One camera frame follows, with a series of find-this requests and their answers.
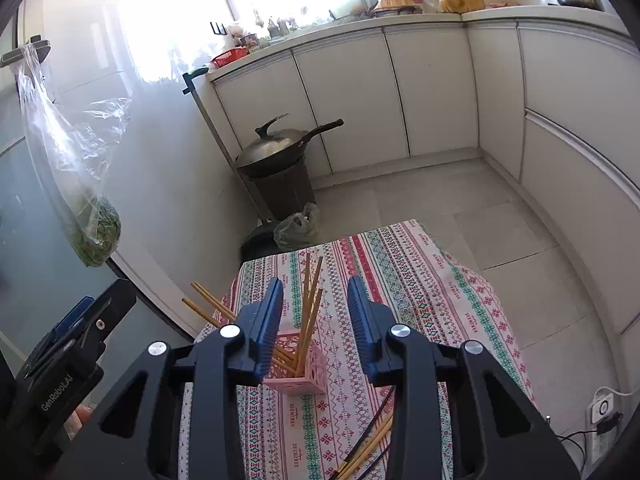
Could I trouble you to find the dark wok lid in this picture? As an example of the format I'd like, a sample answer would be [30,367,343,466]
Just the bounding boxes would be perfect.
[237,114,308,166]

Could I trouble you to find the metal pole with black clamp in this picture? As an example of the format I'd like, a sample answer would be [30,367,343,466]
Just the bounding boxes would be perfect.
[181,67,273,223]

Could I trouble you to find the plastic bag of green vegetables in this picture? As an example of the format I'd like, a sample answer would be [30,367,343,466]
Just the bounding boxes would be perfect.
[15,42,132,268]

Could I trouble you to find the white power strip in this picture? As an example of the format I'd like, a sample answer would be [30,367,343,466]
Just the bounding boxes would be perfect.
[587,392,621,466]

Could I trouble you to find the white kitchen cabinets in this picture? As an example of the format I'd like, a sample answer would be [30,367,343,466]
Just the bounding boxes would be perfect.
[207,5,640,336]

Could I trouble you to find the grey door handle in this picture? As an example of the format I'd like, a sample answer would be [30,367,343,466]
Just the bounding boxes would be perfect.
[0,35,52,68]

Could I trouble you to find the dark round basin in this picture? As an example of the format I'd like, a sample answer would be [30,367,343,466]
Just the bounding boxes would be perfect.
[241,221,286,262]

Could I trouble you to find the red plastic basket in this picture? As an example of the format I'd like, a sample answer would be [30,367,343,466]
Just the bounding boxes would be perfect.
[210,49,250,70]

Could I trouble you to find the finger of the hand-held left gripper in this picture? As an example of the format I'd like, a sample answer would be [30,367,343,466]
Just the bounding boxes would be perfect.
[51,297,99,341]
[79,277,138,350]

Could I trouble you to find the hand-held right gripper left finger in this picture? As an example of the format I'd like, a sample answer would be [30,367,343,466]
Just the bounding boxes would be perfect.
[52,276,285,480]

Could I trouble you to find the light bamboo chopstick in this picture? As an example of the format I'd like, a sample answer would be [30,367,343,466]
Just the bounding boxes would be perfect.
[345,417,396,480]
[335,422,393,477]

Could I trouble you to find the frosted glass door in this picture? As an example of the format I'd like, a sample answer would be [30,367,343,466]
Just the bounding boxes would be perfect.
[0,0,196,411]

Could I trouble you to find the crumpled clear plastic bag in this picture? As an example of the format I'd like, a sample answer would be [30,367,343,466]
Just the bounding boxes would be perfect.
[272,202,321,251]

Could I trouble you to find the pink perforated chopstick holder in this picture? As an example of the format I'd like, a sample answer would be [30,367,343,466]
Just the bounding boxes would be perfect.
[262,331,328,397]

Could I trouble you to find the person's left hand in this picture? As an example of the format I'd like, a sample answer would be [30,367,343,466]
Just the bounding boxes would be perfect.
[62,404,95,435]

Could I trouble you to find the brown trash bin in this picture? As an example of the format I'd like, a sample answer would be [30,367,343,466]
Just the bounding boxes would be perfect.
[247,157,317,221]

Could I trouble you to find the black wok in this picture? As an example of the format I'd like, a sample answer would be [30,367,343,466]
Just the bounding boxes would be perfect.
[235,119,346,179]

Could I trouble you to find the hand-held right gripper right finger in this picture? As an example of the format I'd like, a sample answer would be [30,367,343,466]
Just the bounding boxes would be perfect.
[347,275,581,480]

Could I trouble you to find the striped patterned tablecloth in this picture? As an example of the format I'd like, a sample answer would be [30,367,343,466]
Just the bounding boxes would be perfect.
[177,219,536,480]

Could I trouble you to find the brown woven basket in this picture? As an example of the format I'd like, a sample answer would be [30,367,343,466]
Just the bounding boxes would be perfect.
[374,0,423,15]

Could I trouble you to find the row of small bottles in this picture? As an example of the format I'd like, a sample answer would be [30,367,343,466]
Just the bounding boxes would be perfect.
[227,7,301,51]

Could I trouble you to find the black chopstick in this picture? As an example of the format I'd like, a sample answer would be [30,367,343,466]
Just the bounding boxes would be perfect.
[356,445,393,480]
[345,389,397,466]

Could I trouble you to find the white power cable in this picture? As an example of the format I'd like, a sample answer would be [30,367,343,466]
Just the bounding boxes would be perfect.
[595,385,638,402]

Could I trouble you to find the bundle of wooden chopsticks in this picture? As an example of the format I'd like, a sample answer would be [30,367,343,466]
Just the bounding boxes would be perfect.
[182,253,326,377]

